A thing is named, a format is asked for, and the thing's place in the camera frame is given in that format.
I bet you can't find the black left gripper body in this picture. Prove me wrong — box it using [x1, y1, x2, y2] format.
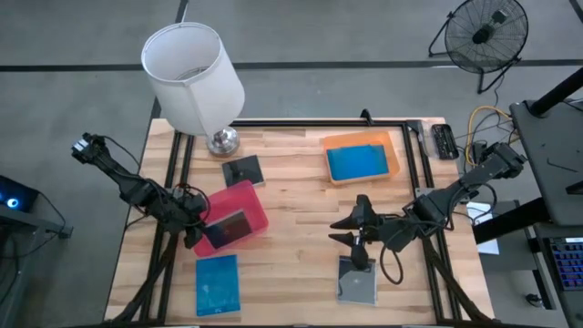
[169, 186, 211, 238]

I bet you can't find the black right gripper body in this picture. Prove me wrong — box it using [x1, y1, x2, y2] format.
[363, 210, 414, 252]

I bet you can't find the black jewel case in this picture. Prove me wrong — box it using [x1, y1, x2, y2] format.
[221, 155, 266, 188]
[203, 209, 254, 250]
[336, 254, 378, 305]

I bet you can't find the blue jewel case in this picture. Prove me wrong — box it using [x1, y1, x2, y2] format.
[195, 253, 242, 317]
[326, 143, 391, 182]

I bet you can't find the pink translucent plastic bin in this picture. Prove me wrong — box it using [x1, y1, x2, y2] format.
[193, 179, 270, 259]

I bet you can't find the orange translucent plastic bin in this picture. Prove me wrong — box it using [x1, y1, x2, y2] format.
[322, 130, 401, 186]

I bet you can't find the white paper sheet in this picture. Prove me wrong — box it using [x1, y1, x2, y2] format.
[466, 202, 501, 255]

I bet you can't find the black stand beam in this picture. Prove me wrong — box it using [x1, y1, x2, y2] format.
[472, 198, 550, 245]

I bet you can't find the white shade table lamp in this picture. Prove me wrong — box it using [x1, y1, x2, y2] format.
[140, 21, 246, 159]

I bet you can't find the grey equipment stand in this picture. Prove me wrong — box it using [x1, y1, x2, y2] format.
[0, 190, 74, 328]

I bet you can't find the computer case with blue light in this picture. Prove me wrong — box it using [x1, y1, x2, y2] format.
[0, 175, 40, 215]

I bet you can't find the grey side desk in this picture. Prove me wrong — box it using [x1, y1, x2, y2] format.
[508, 97, 583, 227]

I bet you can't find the backlit black keyboard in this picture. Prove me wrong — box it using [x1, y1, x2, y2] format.
[548, 236, 583, 292]

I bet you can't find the black floor fan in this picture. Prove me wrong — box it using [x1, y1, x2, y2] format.
[427, 0, 530, 95]

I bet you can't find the black aluminium table frame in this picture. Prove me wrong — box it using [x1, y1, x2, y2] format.
[104, 118, 496, 327]

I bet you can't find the yellow cable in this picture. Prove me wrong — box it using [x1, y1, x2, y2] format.
[464, 105, 515, 168]

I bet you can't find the black diagonal stand post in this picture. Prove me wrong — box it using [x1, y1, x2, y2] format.
[527, 67, 583, 118]

